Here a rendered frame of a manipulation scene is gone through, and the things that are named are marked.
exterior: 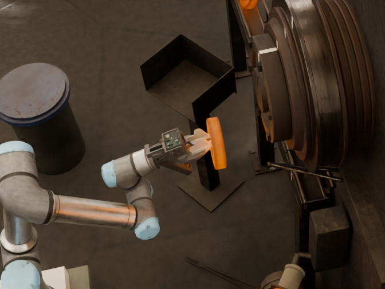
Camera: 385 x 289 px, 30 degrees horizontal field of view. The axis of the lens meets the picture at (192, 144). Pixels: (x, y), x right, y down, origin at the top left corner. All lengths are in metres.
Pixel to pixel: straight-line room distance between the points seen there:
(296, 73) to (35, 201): 0.78
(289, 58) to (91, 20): 2.21
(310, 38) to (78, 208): 0.81
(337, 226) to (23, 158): 0.88
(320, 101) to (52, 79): 1.54
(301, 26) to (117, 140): 1.70
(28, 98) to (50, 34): 0.92
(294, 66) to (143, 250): 1.42
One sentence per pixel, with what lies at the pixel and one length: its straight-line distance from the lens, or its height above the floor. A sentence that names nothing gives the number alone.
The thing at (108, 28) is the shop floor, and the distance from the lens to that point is 3.75.
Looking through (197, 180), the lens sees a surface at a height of 0.01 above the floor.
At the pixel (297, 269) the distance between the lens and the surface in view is 2.06.
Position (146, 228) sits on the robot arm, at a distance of 2.12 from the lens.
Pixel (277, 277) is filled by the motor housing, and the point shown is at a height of 0.53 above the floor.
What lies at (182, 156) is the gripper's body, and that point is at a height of 0.83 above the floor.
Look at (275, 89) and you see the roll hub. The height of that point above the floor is 1.22.
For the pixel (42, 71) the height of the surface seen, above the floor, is 0.43.
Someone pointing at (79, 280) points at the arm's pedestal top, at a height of 0.30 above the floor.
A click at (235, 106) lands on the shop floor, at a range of 3.28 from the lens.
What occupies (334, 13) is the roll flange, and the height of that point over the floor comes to 1.31.
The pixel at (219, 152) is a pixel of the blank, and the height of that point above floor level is 0.87.
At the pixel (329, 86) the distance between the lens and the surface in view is 1.67.
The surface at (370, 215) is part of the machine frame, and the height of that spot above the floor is 0.87.
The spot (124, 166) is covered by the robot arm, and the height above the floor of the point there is 0.82.
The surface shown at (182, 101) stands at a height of 0.60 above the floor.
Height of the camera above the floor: 2.54
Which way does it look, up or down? 53 degrees down
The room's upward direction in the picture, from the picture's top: 11 degrees counter-clockwise
